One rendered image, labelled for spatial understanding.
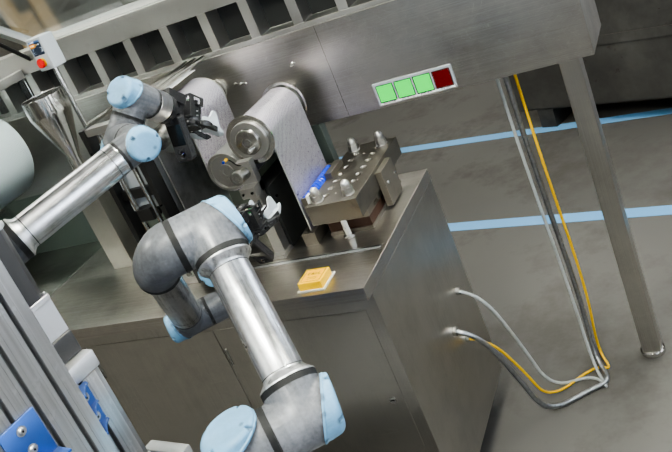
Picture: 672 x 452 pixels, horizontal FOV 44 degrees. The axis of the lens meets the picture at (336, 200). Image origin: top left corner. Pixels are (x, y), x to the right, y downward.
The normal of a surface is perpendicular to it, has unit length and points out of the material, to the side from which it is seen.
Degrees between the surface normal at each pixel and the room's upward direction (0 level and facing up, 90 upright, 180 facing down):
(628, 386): 0
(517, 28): 90
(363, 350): 90
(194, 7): 90
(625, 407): 0
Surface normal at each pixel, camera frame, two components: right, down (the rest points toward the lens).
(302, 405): -0.02, -0.40
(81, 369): 0.80, -0.09
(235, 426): -0.47, -0.79
